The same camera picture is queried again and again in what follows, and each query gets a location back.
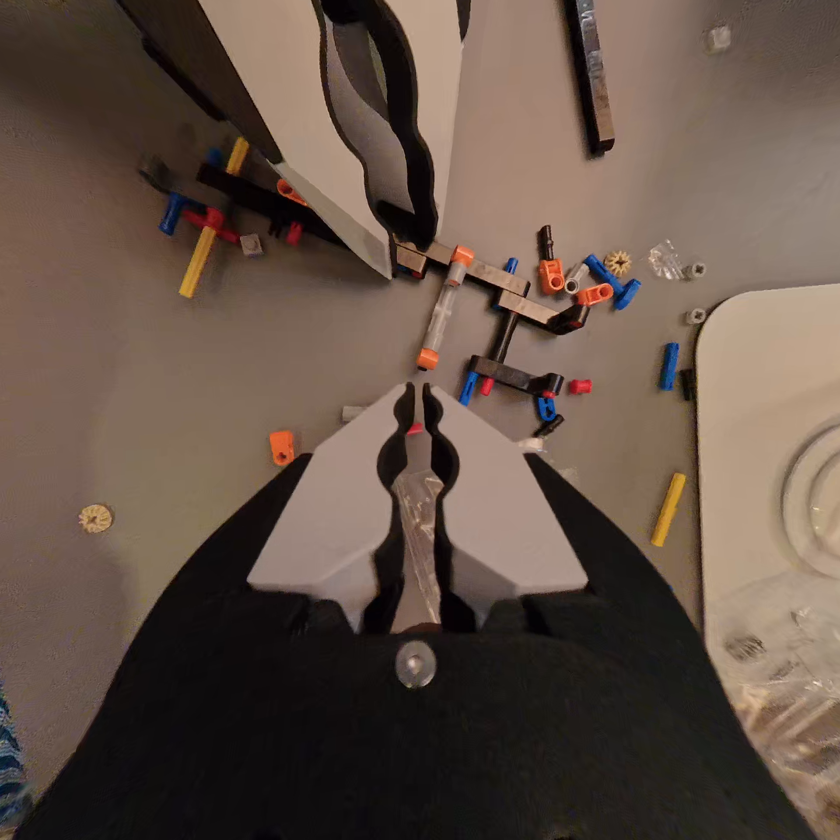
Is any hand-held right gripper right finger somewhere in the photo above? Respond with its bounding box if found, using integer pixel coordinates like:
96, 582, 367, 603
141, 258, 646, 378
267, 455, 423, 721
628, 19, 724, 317
422, 382, 589, 634

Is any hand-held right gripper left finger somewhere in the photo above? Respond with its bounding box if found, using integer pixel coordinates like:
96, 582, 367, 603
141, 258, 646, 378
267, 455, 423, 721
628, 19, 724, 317
247, 382, 417, 634

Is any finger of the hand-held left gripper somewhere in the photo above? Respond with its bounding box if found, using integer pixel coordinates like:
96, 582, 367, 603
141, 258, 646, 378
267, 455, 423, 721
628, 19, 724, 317
196, 0, 396, 281
322, 0, 465, 257

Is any black lego beam assembly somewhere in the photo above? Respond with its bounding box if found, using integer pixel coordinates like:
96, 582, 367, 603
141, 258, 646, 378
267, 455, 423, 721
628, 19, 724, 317
139, 136, 592, 408

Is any grey orange lego connector assembly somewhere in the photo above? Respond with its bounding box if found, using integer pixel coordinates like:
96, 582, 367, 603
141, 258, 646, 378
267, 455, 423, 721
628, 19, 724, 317
416, 245, 476, 371

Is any long yellow lego axle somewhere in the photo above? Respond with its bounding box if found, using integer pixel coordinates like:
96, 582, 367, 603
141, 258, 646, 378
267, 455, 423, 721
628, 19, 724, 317
650, 472, 687, 548

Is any blue T-shaped lego piece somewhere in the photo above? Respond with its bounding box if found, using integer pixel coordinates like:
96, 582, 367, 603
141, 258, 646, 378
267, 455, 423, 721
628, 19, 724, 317
581, 253, 643, 311

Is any small clear plastic bag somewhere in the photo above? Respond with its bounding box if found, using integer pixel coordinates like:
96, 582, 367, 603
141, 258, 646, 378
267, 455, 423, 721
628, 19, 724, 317
392, 436, 578, 624

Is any blue connector with black pin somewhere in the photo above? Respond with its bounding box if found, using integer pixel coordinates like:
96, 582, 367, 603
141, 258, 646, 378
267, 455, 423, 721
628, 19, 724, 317
534, 393, 566, 438

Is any black flat bar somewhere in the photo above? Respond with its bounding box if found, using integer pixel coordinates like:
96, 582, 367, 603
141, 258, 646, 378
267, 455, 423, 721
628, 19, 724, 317
564, 0, 616, 157

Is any orange connector with black pin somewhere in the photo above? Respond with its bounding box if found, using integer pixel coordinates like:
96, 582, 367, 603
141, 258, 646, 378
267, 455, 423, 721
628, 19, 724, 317
538, 224, 567, 296

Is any clear plastic scrap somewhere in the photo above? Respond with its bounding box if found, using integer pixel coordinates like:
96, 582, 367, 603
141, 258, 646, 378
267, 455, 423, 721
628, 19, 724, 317
647, 239, 685, 281

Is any large crinkled clear plastic bag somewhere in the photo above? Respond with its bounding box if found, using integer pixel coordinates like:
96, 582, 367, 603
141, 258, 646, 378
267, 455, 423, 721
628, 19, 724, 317
705, 567, 840, 840

